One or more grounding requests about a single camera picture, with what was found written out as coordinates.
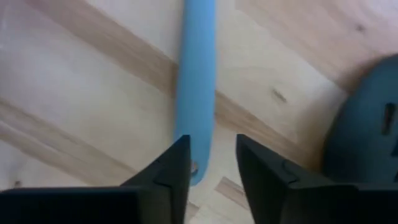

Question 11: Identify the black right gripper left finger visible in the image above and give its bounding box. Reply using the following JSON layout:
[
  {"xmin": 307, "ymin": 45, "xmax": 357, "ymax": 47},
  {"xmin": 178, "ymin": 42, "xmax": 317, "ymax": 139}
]
[{"xmin": 0, "ymin": 134, "xmax": 192, "ymax": 224}]

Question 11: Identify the black slotted turner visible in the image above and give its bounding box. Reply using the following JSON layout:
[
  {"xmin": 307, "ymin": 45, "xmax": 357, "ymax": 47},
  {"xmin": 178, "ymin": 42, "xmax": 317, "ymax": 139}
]
[{"xmin": 321, "ymin": 53, "xmax": 398, "ymax": 185}]

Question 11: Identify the grey-blue silicone spoon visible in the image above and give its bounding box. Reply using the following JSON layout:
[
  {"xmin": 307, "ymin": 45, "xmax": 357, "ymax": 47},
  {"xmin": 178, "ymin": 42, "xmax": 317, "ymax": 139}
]
[{"xmin": 172, "ymin": 0, "xmax": 218, "ymax": 187}]

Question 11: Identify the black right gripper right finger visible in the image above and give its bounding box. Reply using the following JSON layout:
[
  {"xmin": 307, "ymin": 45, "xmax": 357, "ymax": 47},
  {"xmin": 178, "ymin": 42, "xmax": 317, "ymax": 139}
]
[{"xmin": 236, "ymin": 133, "xmax": 398, "ymax": 224}]

